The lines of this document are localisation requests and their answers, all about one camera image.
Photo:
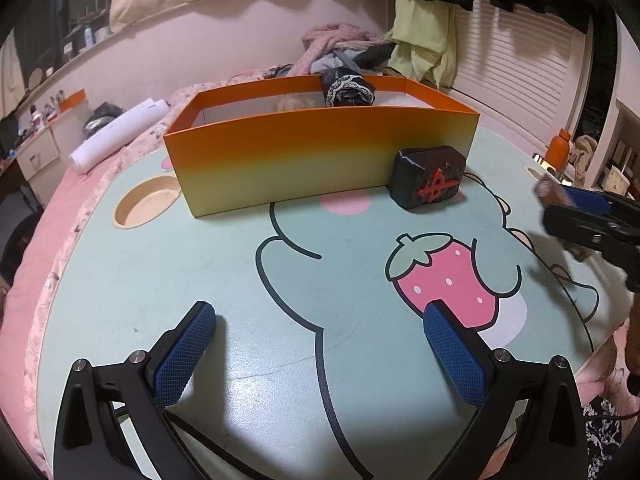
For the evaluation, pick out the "black lace scrunchie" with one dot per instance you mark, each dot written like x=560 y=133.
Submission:
x=345 y=87

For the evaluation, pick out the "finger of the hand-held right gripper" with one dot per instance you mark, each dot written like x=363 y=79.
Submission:
x=585 y=201
x=580 y=227

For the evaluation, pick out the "white bottle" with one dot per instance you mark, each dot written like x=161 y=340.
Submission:
x=88 y=36

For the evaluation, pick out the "beige cloth bundle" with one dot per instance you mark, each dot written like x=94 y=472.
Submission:
x=583 y=155

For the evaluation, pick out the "pile of clothes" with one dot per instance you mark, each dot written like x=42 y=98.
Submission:
x=330 y=45

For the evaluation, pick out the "black box red seal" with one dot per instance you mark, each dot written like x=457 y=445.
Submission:
x=425 y=180

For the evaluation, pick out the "black white patterned cloth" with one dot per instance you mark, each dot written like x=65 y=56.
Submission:
x=600 y=430

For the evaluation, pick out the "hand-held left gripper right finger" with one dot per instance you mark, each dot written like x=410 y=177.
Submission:
x=452 y=355

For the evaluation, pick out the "orange bottle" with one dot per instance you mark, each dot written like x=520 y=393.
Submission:
x=558 y=147

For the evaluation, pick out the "pink floral blanket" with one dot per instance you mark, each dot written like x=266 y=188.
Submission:
x=65 y=255

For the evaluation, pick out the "brown fluffy pompom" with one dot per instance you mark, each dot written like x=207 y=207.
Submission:
x=295 y=104

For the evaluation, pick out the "white window blinds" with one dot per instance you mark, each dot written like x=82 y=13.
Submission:
x=520 y=65

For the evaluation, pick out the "white nightstand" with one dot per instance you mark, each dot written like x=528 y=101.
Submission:
x=40 y=155

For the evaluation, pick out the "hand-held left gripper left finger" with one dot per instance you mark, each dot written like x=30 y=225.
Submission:
x=187 y=355

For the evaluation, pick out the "yellow-green hanging garment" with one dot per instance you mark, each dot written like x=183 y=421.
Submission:
x=422 y=35

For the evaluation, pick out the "small brown patterned box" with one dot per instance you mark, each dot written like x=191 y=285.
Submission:
x=545 y=190

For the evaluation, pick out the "orange cardboard box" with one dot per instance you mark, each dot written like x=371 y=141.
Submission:
x=300 y=160

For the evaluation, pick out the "small orange desk box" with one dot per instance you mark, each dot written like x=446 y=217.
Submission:
x=72 y=100

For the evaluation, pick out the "white shelf unit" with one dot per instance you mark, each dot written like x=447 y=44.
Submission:
x=607 y=140

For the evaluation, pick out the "white paper roll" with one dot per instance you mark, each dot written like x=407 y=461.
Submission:
x=117 y=135

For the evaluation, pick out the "grey black plastic bag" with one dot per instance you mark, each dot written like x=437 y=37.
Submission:
x=102 y=117

